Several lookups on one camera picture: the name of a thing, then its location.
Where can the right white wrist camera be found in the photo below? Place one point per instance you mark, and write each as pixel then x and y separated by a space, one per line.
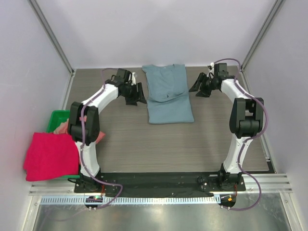
pixel 211 67

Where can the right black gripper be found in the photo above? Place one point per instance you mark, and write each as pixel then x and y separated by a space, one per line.
pixel 205 84

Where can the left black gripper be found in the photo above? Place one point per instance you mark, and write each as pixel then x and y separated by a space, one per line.
pixel 133 101

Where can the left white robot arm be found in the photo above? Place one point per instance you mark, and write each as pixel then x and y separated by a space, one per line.
pixel 84 123

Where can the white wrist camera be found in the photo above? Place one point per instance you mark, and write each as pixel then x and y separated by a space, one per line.
pixel 132 78
pixel 211 67

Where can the white slotted cable duct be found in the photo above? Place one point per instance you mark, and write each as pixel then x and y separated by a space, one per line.
pixel 92 200

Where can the blue t shirt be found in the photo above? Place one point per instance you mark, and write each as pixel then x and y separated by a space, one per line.
pixel 168 99

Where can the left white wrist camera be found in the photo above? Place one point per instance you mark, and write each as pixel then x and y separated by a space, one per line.
pixel 132 78

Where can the salmon pink t shirt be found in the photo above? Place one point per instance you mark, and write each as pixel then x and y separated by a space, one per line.
pixel 62 129

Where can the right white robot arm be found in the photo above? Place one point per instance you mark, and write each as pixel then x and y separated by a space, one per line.
pixel 246 122

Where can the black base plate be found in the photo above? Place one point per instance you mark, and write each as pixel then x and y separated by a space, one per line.
pixel 144 183

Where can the magenta t shirt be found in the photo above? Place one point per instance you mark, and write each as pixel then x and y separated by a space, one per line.
pixel 35 161

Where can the green plastic bin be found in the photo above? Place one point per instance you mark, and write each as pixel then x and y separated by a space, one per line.
pixel 56 116

